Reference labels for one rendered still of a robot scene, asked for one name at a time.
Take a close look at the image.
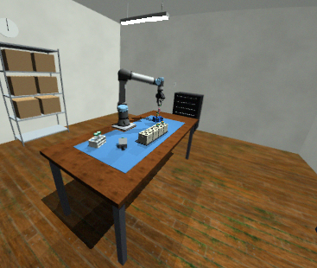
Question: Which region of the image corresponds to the blue tube rack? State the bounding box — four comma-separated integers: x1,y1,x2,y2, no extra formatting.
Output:
152,116,163,122

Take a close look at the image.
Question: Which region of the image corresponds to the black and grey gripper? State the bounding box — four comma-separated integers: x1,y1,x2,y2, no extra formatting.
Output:
155,89,163,106

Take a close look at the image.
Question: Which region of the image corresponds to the blue bench mat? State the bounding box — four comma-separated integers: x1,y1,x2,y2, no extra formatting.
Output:
73,115,185,174

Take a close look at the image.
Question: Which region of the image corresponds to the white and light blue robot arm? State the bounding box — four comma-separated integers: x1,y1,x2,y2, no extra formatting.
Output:
117,69,164,127

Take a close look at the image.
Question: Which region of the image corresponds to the white bucket adapter with holes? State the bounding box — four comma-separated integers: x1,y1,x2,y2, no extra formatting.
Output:
152,125,163,137
146,127,159,140
138,131,153,144
159,122,168,133

